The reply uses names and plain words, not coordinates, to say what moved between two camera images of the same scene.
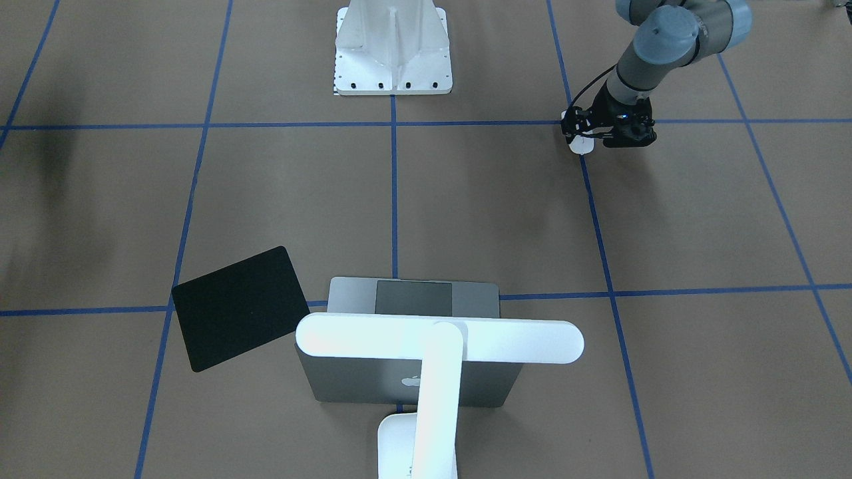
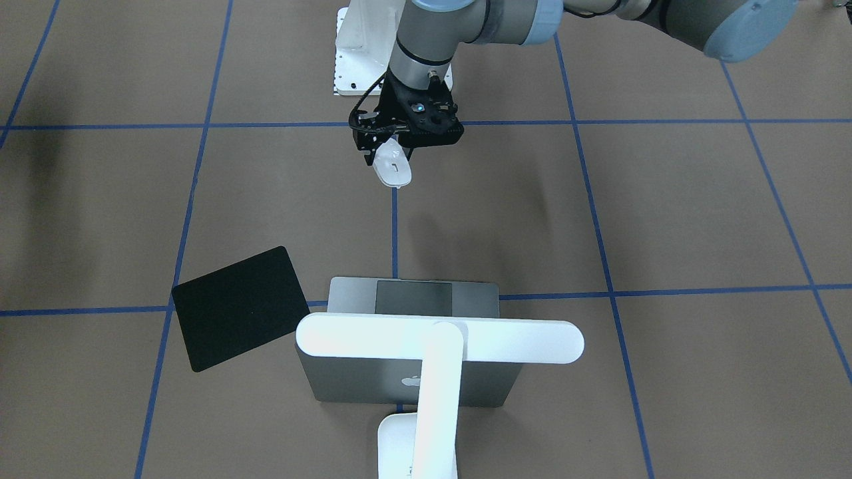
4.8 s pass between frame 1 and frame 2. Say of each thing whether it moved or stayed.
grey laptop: stayed
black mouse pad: stayed
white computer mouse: moved
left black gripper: moved
